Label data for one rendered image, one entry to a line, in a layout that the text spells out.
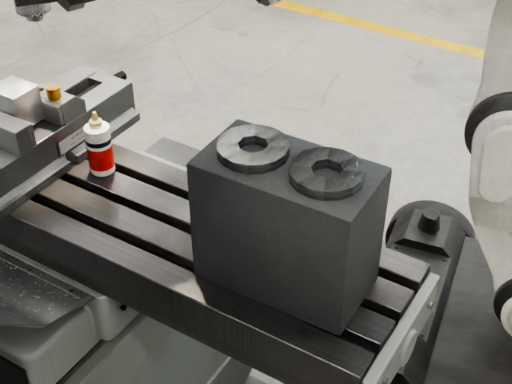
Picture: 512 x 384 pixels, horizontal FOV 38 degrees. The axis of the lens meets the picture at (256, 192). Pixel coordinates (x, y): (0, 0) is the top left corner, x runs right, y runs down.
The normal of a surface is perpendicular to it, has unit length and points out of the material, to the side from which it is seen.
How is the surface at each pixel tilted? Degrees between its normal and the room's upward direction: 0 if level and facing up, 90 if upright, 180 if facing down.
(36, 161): 90
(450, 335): 0
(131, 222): 0
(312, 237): 90
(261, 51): 0
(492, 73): 90
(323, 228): 90
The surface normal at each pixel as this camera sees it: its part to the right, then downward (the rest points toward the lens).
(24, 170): 0.85, 0.32
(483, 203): -0.36, 0.85
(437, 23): 0.00, -0.79
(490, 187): -0.38, 0.57
